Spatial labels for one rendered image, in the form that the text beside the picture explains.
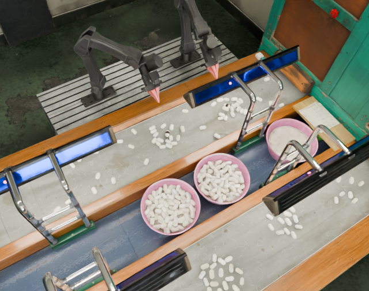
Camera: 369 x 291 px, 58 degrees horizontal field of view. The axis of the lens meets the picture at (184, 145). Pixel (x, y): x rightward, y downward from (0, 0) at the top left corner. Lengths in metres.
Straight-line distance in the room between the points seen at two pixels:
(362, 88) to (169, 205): 1.07
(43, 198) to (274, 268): 1.05
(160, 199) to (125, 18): 2.40
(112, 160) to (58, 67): 1.70
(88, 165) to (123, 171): 0.17
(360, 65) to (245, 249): 0.99
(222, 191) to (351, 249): 0.60
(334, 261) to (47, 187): 1.30
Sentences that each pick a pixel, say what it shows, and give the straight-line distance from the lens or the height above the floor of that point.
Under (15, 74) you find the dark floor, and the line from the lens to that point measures 3.26.
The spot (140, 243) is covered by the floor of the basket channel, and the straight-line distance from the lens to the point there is 1.55.
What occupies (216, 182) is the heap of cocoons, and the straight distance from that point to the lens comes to 1.60.
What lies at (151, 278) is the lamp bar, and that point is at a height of 1.11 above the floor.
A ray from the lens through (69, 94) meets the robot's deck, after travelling 2.04.
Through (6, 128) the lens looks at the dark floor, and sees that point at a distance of 2.91.
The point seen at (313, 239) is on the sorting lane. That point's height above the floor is 0.74.
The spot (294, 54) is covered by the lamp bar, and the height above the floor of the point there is 1.08.
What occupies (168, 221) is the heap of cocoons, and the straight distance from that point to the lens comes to 1.52.
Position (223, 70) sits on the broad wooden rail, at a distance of 2.01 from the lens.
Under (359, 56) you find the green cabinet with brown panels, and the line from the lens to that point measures 1.77.
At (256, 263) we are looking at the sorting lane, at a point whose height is 0.74.
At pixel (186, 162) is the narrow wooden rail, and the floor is 0.76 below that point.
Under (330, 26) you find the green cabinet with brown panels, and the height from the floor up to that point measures 1.16.
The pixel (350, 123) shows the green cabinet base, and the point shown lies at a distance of 1.93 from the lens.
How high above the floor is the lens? 2.16
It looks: 58 degrees down
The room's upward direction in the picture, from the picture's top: 5 degrees clockwise
